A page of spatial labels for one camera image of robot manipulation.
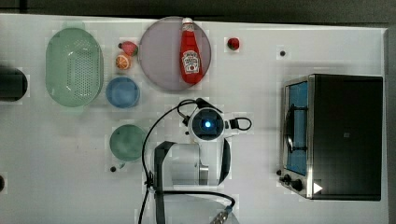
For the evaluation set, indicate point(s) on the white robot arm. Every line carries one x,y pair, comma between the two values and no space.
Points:
184,175

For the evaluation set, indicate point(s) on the green mug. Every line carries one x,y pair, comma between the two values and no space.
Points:
126,143

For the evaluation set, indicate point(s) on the red ketchup bottle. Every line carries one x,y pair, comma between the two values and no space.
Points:
190,62

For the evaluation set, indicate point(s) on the purple round plate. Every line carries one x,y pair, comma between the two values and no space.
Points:
158,54

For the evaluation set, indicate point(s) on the blue bowl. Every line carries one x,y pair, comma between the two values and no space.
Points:
122,92

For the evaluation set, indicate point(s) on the small red toy strawberry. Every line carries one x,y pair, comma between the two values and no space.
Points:
233,43

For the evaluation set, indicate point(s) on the toy orange half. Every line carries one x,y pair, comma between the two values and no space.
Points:
123,62

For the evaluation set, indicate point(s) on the toy strawberry large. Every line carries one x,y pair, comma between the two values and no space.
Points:
129,48

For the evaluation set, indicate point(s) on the green perforated colander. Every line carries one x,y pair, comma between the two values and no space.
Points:
74,67

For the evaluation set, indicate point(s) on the black toaster oven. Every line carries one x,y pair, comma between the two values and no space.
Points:
332,137

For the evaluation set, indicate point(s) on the black frying pan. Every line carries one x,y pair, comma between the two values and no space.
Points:
13,84

